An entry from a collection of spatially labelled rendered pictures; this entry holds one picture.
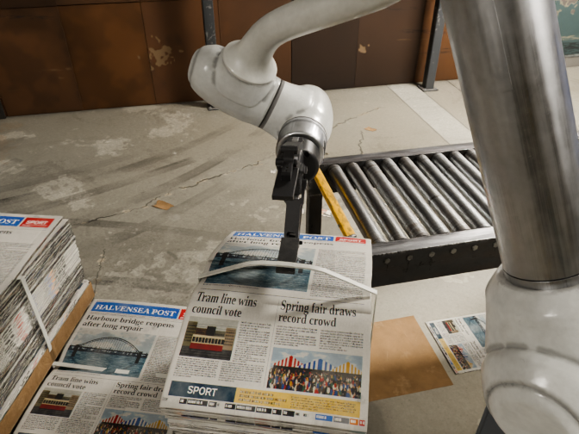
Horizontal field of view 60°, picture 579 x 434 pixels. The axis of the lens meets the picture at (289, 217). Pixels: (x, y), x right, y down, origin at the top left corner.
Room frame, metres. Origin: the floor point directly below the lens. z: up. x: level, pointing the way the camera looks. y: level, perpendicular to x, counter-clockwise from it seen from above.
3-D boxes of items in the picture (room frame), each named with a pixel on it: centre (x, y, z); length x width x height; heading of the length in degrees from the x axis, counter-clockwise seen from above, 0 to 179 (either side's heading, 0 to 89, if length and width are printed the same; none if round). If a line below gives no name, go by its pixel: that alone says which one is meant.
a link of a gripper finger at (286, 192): (0.61, 0.01, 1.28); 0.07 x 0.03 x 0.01; 173
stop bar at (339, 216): (1.31, -0.12, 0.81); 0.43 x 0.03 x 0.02; 13
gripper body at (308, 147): (0.75, -0.01, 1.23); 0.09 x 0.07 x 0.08; 173
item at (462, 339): (1.44, -0.81, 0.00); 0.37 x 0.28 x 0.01; 103
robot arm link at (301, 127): (0.82, -0.02, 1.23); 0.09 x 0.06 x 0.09; 83
